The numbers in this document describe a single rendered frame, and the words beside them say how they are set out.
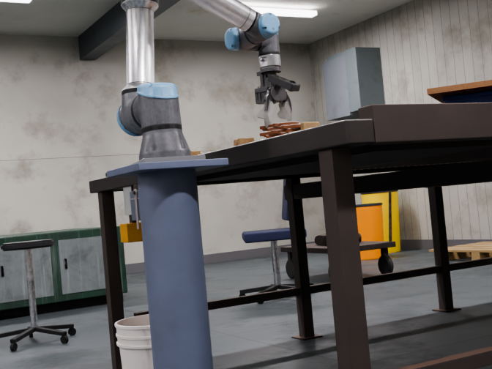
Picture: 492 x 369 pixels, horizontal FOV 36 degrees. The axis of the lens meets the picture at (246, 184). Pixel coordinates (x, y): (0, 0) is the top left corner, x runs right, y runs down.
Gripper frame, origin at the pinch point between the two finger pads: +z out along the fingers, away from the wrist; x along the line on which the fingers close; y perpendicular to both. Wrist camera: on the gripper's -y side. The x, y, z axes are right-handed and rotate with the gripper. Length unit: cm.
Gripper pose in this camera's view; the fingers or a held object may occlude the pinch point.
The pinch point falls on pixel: (280, 126)
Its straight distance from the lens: 255.3
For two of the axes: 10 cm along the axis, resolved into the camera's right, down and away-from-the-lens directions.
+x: -7.3, 0.5, -6.9
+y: -6.8, 0.8, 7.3
